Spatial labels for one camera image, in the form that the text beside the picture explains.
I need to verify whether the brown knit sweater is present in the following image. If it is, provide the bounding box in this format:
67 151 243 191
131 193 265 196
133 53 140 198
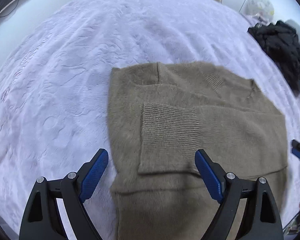
107 62 288 239

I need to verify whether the black clothes pile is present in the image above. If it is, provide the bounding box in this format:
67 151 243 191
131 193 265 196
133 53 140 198
248 21 300 96

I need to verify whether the white patterned round pillow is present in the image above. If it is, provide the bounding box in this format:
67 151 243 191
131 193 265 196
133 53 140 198
244 0 274 22

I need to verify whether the lavender embossed bed blanket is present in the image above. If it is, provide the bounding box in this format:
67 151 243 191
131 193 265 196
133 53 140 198
0 0 300 239

